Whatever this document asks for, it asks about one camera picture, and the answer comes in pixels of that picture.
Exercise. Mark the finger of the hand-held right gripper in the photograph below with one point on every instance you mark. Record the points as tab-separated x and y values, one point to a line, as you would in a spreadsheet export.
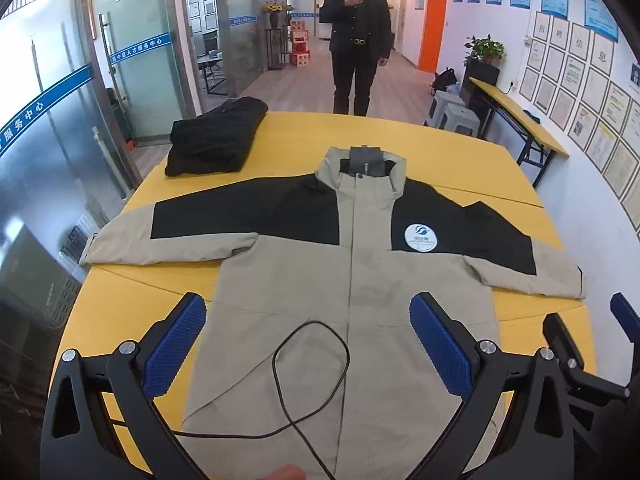
627	312
565	340

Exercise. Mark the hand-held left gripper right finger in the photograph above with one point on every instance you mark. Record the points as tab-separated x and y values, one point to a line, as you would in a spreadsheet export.
442	345

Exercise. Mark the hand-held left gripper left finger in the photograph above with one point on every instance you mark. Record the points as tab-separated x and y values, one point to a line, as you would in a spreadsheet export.
172	350

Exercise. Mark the beige and black jacket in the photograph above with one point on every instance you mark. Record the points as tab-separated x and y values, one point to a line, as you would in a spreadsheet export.
350	285

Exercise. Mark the person's left hand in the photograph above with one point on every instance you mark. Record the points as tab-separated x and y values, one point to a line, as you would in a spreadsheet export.
282	474

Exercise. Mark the folded black garment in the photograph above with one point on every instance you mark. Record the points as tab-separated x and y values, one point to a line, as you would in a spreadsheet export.
215	135

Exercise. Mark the grid of framed paper notices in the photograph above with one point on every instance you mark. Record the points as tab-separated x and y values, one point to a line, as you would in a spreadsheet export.
595	95

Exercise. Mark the yellow folding table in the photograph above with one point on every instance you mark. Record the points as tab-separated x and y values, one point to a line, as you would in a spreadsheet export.
520	115

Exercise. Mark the grey plastic stool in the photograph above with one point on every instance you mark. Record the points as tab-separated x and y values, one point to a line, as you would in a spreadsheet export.
447	102
460	117

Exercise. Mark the black backpack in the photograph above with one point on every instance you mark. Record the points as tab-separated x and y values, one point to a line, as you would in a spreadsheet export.
445	80

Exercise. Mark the green potted plant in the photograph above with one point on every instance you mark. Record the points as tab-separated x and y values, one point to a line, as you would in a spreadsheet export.
484	49

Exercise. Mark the black office chair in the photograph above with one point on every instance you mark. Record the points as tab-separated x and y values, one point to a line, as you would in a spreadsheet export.
211	42

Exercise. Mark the orange door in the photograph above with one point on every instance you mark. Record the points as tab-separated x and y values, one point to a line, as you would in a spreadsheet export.
432	20

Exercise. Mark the stack of red boxes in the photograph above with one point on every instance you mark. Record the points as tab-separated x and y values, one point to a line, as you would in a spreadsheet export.
300	45

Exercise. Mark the sunflower bouquet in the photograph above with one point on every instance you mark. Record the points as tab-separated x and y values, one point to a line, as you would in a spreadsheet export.
276	10

